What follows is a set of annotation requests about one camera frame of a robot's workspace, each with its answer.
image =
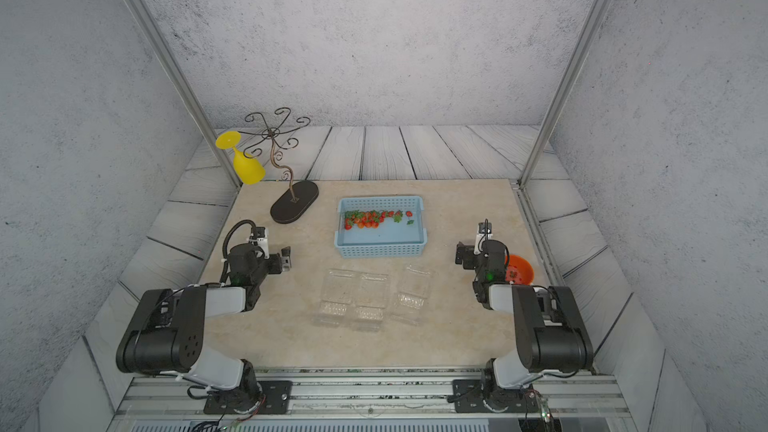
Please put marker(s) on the strawberry cluster left basket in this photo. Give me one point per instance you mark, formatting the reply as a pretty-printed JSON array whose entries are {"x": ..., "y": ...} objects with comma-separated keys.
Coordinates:
[{"x": 365, "y": 219}]

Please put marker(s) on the right aluminium frame post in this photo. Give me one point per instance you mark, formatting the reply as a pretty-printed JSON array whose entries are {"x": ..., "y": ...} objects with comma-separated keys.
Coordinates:
[{"x": 588, "y": 33}]

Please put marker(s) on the strawberry cluster basket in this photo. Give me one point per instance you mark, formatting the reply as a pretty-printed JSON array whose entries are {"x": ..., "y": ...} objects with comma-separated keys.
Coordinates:
[
  {"x": 399, "y": 216},
  {"x": 365, "y": 219}
]

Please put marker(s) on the light blue plastic basket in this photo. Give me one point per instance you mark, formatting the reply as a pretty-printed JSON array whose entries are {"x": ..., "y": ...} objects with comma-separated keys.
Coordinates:
[{"x": 389, "y": 239}]

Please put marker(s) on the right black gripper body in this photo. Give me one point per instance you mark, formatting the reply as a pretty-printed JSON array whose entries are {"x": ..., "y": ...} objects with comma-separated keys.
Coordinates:
[{"x": 470, "y": 259}]

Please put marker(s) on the left aluminium frame post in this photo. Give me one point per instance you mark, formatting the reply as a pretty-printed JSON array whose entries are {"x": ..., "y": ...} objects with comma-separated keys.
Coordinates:
[{"x": 148, "y": 26}]

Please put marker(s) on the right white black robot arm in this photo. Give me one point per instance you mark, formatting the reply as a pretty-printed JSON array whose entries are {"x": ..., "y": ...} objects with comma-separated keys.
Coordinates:
[{"x": 551, "y": 338}]

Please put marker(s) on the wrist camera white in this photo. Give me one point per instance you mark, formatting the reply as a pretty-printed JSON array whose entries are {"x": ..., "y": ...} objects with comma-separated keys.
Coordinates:
[
  {"x": 259, "y": 239},
  {"x": 484, "y": 233}
]

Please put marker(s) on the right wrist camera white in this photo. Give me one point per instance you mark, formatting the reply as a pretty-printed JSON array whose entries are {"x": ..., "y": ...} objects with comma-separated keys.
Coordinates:
[{"x": 484, "y": 233}]

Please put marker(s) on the yellow plastic wine glass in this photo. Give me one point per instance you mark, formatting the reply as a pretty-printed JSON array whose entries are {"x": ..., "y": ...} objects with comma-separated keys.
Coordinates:
[{"x": 248, "y": 169}]

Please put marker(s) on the aluminium mounting rail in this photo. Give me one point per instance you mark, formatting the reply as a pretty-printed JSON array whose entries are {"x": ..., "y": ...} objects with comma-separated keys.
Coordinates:
[{"x": 400, "y": 399}]

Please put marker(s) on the aluminium frame post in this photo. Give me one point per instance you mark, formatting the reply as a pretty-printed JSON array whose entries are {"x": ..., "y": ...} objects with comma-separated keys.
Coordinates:
[
  {"x": 588, "y": 33},
  {"x": 148, "y": 26}
]

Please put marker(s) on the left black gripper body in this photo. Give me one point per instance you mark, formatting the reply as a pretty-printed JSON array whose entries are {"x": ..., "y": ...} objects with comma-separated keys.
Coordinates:
[{"x": 273, "y": 265}]

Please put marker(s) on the clear clamshell container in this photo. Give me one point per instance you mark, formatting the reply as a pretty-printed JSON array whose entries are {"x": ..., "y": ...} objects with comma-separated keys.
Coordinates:
[
  {"x": 337, "y": 297},
  {"x": 370, "y": 302},
  {"x": 412, "y": 294}
]

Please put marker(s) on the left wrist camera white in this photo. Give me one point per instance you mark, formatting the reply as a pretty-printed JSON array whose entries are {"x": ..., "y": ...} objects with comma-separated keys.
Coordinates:
[{"x": 259, "y": 239}]

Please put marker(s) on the orange plastic bowl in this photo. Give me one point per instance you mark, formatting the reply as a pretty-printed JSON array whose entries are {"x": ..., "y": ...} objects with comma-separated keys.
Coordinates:
[{"x": 519, "y": 271}]

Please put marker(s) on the bronze wire glass rack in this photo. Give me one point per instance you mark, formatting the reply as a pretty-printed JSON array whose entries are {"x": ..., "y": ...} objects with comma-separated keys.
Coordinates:
[{"x": 299, "y": 195}]

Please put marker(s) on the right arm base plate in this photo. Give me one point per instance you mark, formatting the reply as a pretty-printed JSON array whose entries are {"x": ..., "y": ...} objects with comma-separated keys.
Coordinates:
[{"x": 479, "y": 396}]

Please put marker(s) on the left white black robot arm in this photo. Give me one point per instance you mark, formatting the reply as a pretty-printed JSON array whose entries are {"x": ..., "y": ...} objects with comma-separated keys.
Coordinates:
[{"x": 165, "y": 335}]

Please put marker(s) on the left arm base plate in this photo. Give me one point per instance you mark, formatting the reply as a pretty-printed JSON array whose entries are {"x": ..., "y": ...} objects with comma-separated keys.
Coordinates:
[{"x": 262, "y": 397}]

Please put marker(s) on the strawberry cluster right basket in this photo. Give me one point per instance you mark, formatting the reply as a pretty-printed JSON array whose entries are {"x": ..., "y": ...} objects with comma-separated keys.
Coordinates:
[{"x": 399, "y": 216}]

